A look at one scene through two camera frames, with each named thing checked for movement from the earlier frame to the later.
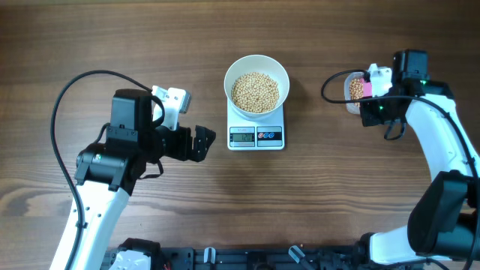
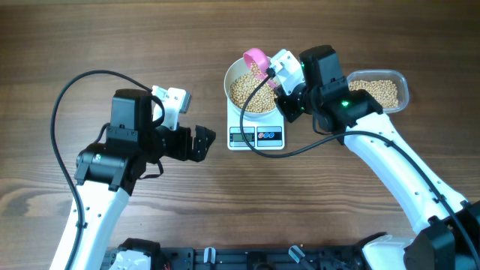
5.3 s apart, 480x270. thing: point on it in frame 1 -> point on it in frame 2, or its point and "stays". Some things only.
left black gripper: x=183 y=151 stays
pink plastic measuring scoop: x=367 y=91 -> x=261 y=60
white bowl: x=256 y=86 stays
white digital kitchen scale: x=244 y=133 stays
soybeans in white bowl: x=255 y=93 stays
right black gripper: x=370 y=116 -> x=282 y=100
